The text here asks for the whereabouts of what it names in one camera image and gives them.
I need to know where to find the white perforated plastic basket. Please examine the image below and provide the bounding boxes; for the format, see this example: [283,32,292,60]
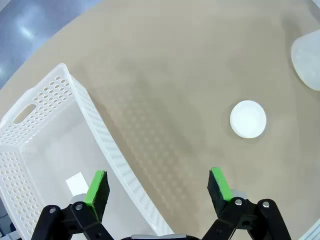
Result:
[0,62,175,240]

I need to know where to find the white rectangular label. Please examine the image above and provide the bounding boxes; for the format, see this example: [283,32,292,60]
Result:
[65,171,90,197]

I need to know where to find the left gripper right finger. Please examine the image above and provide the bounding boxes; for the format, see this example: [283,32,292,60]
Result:
[202,166,292,240]

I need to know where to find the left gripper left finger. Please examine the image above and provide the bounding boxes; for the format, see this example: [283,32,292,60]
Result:
[31,169,113,240]

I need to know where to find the translucent conical flask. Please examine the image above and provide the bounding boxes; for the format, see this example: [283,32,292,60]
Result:
[290,29,320,91]

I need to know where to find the white round cap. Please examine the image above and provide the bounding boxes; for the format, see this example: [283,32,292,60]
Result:
[229,99,267,139]

